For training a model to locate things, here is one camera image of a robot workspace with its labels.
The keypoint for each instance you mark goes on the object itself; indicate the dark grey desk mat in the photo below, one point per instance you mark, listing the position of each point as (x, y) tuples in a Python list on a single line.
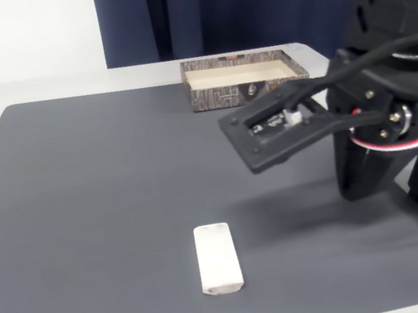
[(81, 206)]

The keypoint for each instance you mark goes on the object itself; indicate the navy blue curtain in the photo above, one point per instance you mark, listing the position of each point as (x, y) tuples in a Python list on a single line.
[(228, 8)]

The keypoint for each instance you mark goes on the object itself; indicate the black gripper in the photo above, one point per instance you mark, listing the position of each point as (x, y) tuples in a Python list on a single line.
[(359, 163)]

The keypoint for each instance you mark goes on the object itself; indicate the white rectangular block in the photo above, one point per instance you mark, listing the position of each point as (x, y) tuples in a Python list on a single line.
[(217, 259)]

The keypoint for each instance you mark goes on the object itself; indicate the bark-pattern open cardboard box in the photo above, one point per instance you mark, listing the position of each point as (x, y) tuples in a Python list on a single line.
[(215, 97)]

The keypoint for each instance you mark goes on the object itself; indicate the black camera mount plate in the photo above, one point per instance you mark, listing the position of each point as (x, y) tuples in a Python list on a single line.
[(256, 152)]

